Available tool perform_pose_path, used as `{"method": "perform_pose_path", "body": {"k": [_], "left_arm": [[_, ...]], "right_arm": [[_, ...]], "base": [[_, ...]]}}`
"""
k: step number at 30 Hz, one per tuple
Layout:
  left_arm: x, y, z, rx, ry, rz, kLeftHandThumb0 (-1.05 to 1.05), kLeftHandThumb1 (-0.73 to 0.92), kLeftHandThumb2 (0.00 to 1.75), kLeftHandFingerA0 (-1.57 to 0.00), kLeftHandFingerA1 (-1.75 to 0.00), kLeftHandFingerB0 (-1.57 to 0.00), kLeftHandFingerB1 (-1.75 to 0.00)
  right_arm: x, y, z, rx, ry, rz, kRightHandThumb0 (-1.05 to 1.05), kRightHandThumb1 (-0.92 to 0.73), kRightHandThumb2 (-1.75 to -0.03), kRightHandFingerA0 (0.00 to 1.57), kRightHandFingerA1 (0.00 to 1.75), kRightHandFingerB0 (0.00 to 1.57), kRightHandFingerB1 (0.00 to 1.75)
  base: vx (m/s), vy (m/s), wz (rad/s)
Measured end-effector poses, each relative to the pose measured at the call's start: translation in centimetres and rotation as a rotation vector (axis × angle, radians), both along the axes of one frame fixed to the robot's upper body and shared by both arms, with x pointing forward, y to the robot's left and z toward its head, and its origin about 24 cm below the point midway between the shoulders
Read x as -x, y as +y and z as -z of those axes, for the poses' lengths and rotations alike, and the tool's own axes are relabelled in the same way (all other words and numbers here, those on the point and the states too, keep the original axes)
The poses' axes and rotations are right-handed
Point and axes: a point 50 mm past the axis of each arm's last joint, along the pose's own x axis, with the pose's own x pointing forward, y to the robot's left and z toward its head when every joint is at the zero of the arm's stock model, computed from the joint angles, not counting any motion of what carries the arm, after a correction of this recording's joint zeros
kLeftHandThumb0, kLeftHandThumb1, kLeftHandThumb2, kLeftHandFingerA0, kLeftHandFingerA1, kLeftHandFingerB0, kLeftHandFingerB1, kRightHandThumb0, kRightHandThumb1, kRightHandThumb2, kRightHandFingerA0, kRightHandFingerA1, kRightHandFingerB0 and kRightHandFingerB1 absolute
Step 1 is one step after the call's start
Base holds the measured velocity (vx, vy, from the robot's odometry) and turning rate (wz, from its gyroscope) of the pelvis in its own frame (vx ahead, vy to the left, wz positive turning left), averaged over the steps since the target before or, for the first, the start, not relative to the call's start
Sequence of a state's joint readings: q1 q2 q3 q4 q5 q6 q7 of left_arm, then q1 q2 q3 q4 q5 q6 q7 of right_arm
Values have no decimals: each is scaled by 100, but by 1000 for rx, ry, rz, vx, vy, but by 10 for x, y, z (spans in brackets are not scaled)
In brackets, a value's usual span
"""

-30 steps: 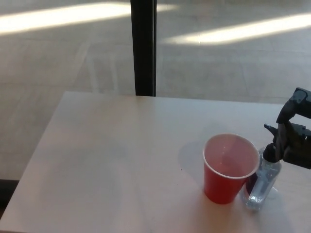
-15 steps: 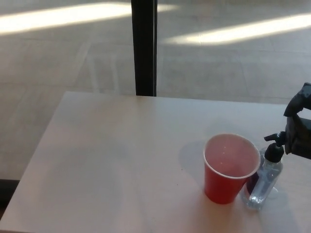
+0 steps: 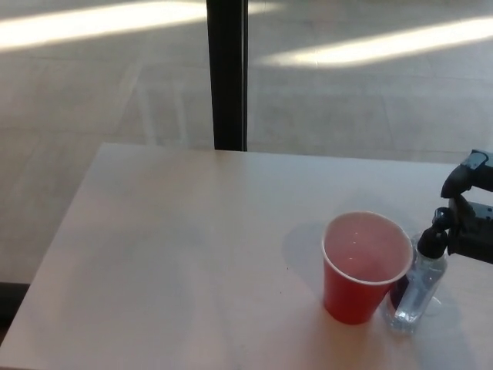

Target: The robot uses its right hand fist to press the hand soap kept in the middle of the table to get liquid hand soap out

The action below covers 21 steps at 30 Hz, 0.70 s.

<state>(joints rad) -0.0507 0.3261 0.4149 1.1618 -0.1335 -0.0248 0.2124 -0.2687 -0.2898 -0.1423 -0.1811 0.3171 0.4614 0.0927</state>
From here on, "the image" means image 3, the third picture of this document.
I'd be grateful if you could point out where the red plastic cup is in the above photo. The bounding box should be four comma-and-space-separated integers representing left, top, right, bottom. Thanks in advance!
321, 210, 414, 325

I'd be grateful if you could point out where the clear soap pump bottle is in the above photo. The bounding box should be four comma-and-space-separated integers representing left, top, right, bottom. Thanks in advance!
384, 207, 452, 334

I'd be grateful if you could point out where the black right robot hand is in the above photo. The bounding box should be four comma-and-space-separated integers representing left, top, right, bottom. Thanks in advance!
441, 149, 493, 265

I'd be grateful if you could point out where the black window frame post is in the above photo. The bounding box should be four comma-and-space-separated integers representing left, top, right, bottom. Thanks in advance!
206, 0, 249, 152

